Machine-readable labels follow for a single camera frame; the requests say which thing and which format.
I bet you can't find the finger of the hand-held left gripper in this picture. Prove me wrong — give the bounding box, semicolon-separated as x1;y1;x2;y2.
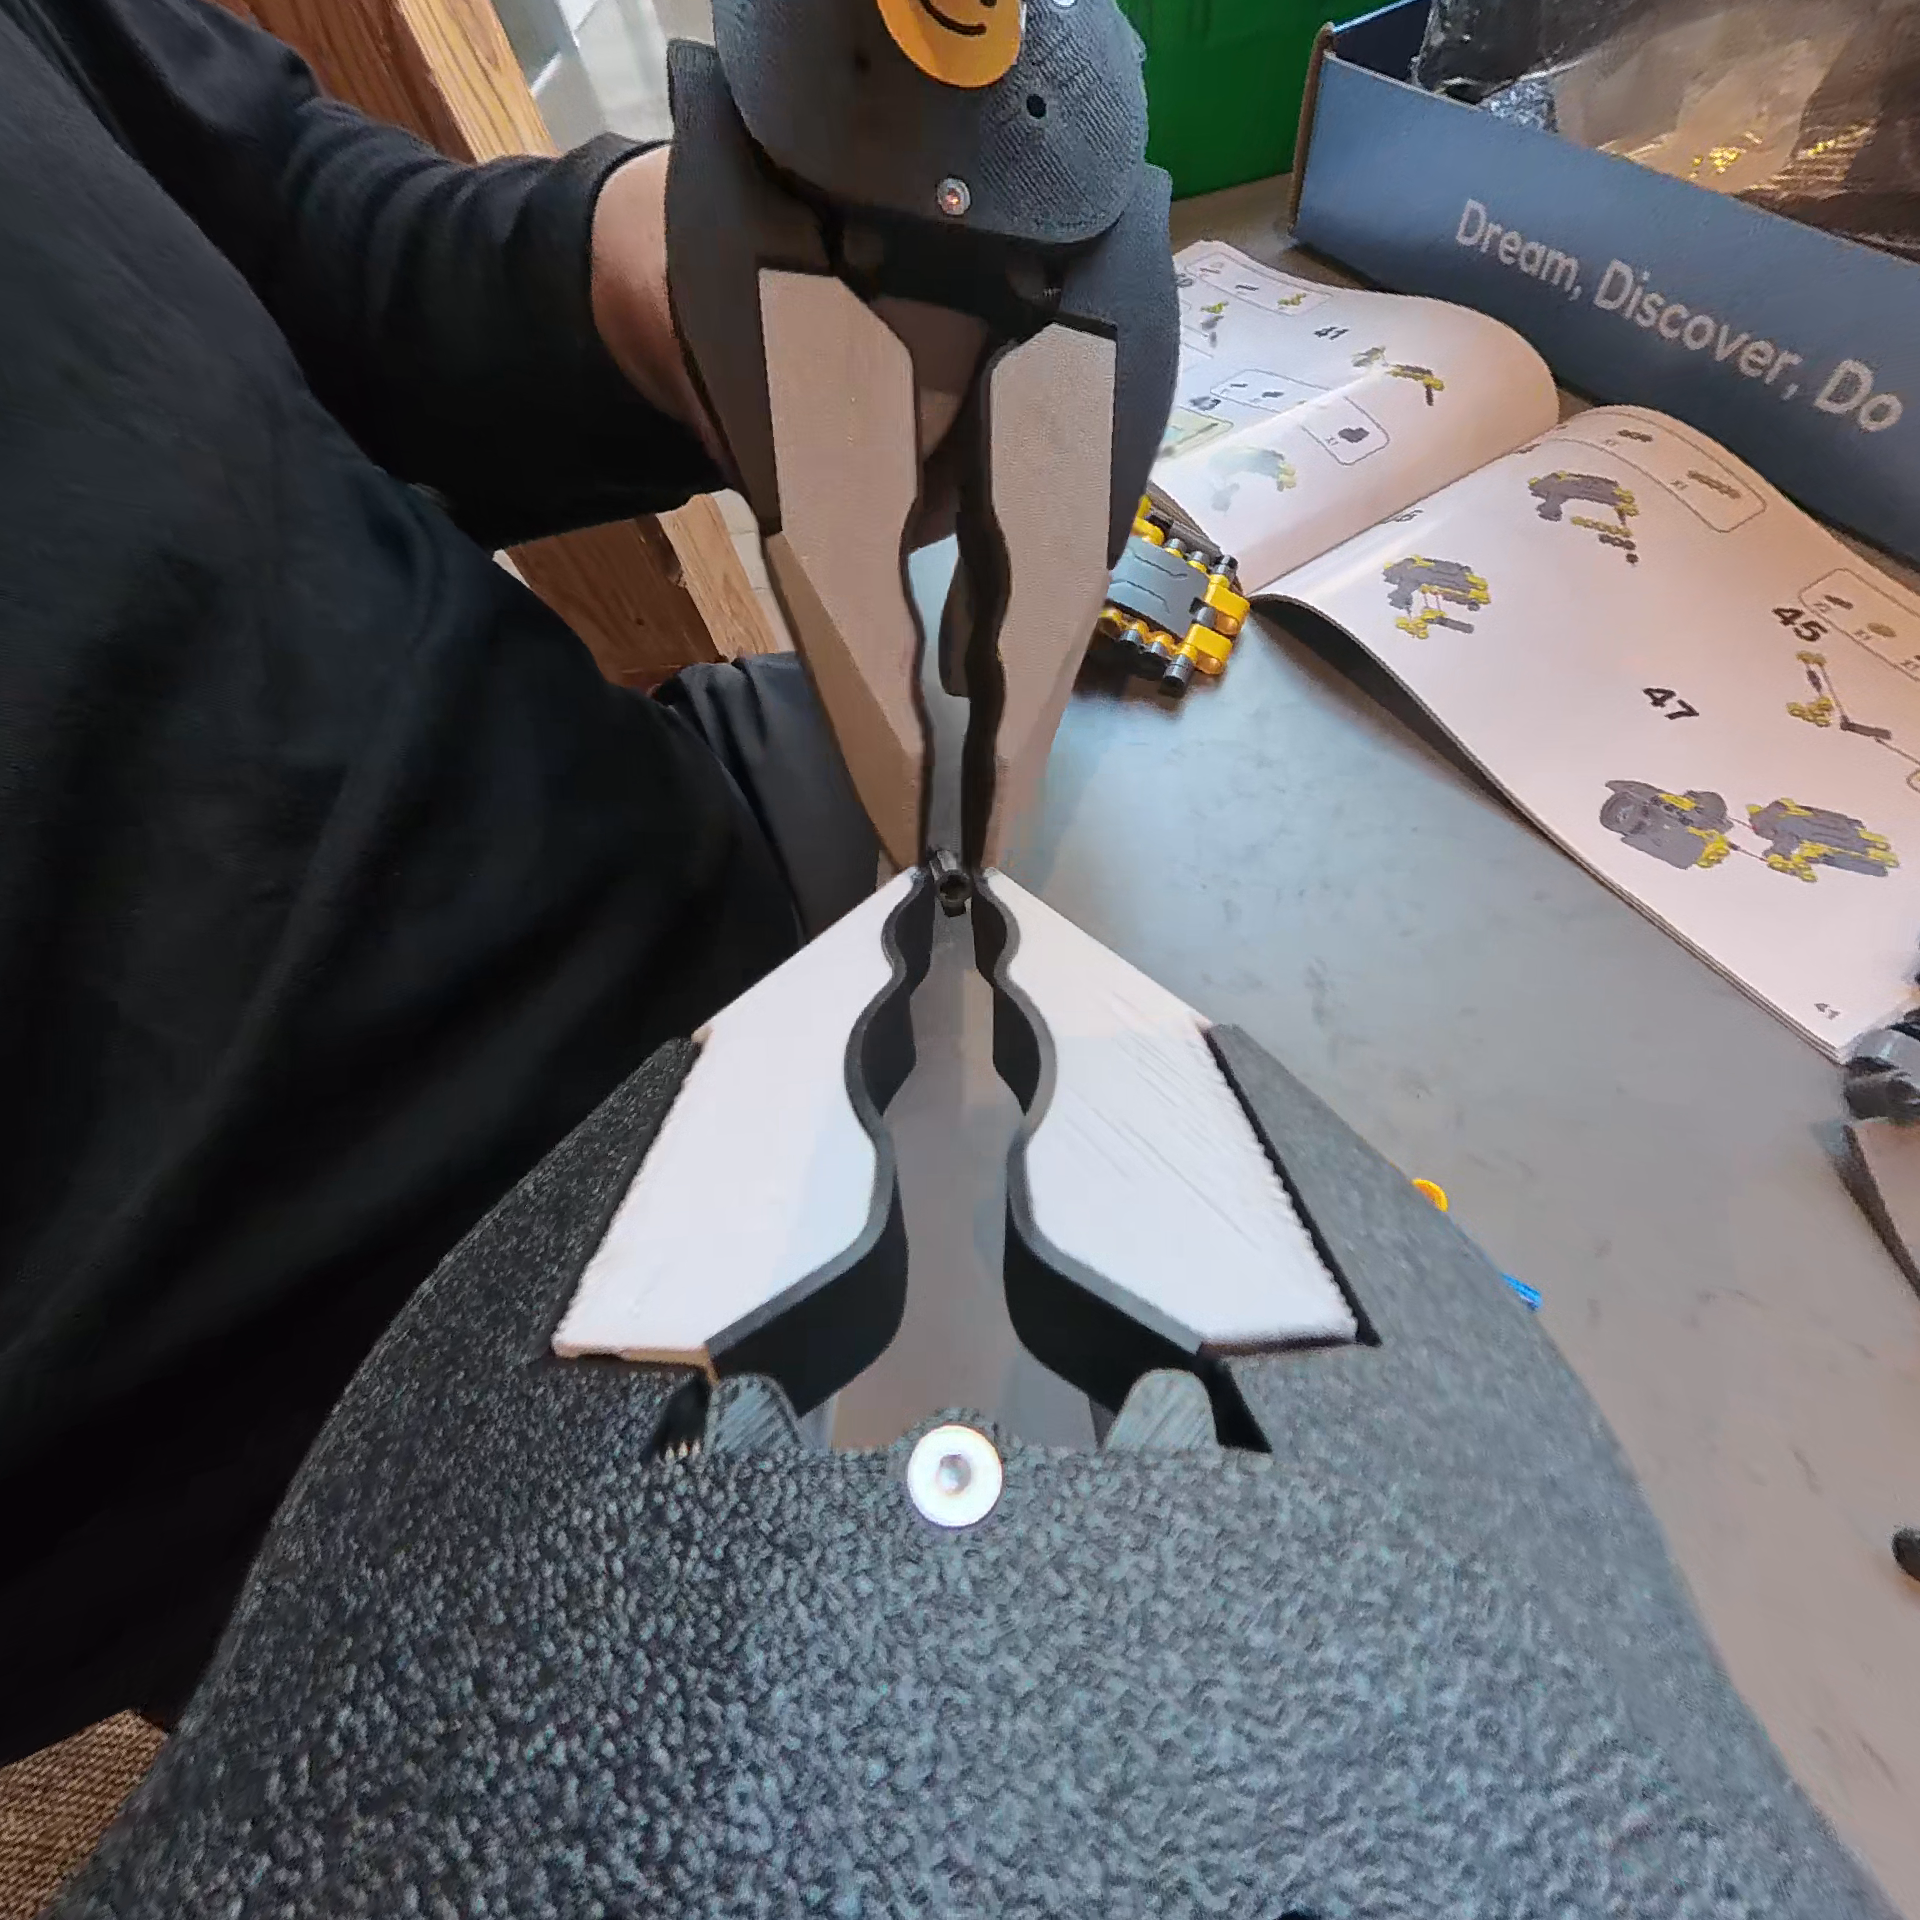
943;330;1122;874
756;267;945;875

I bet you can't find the blue cardboard box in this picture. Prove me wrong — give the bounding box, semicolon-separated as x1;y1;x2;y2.
1287;0;1920;484

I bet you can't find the person's black clothing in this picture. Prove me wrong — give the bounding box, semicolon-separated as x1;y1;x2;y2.
0;0;887;1771

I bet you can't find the person's left forearm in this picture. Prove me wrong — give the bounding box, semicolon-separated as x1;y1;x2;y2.
88;0;735;548

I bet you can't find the grey desk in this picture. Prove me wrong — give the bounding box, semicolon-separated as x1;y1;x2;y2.
815;171;1920;1920

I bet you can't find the green container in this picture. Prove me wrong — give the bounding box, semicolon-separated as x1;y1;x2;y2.
1143;0;1426;204

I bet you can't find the person's left hand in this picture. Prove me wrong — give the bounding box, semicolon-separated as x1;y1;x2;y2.
590;139;752;495

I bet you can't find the yellow grey brick assembly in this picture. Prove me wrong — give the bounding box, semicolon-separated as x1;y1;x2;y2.
1102;495;1252;689

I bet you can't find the dark grey brick part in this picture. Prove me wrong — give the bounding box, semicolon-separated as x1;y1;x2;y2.
1832;1002;1920;1295

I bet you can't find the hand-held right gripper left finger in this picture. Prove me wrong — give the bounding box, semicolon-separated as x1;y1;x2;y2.
550;870;938;1427

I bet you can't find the open instruction booklet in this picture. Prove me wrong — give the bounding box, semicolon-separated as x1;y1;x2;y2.
1146;238;1920;1069

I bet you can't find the wooden furniture frame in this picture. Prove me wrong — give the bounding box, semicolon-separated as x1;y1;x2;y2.
223;0;784;694

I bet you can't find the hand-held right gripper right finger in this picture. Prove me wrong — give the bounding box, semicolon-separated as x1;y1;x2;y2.
967;870;1365;1450

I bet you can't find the clear plastic bag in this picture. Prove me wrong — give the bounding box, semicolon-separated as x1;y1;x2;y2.
1416;0;1920;260

